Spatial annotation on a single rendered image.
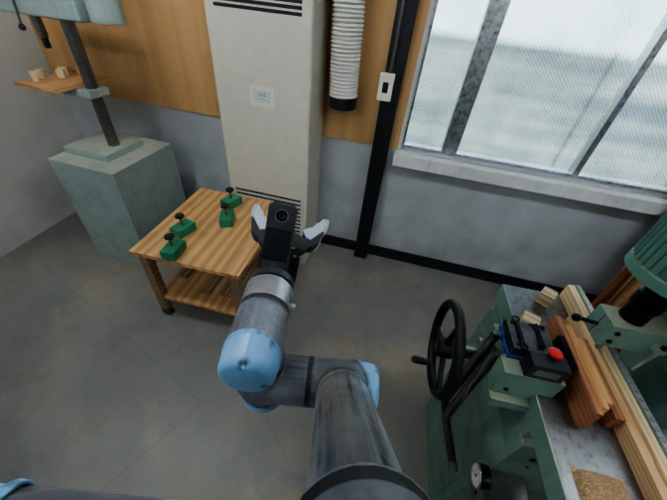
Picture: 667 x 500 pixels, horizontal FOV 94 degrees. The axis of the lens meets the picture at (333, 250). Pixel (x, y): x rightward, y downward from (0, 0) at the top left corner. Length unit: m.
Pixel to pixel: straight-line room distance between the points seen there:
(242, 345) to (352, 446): 0.20
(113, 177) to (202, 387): 1.23
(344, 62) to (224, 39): 0.58
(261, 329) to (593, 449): 0.76
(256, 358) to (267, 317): 0.06
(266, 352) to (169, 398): 1.46
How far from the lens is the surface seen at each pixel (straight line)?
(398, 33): 1.80
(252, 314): 0.44
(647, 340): 1.01
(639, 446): 0.97
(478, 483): 1.05
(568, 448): 0.92
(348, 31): 1.75
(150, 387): 1.92
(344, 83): 1.78
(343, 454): 0.26
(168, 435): 1.78
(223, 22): 1.85
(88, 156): 2.35
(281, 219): 0.50
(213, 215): 1.91
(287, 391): 0.50
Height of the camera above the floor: 1.60
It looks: 41 degrees down
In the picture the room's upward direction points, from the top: 6 degrees clockwise
